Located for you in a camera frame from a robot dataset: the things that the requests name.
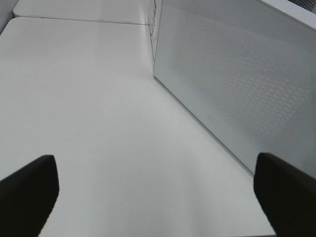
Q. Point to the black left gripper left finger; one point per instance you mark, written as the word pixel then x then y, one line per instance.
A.
pixel 27 198

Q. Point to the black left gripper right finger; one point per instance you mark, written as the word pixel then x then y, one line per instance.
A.
pixel 286 195

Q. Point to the white microwave door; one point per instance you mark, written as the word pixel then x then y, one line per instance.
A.
pixel 247 70

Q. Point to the white microwave oven body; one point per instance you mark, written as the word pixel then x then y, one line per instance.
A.
pixel 154 15

